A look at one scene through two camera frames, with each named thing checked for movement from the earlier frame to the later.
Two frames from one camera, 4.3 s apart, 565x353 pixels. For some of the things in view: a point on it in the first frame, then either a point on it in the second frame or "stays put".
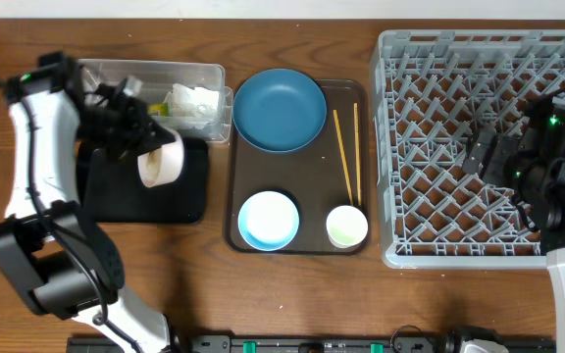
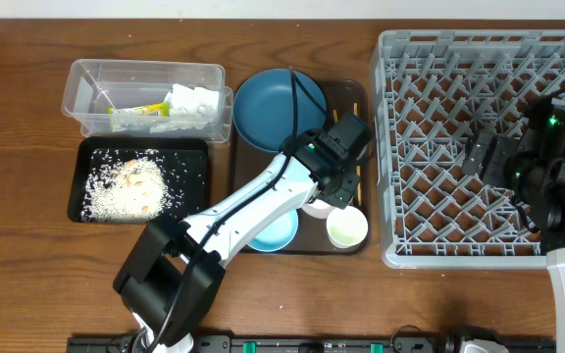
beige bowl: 164,165 → 318,208
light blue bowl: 268,221 stays put
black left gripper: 141,135 → 339,189
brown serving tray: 333,170 stays put
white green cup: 346,226 stays put
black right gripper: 504,147 stays put
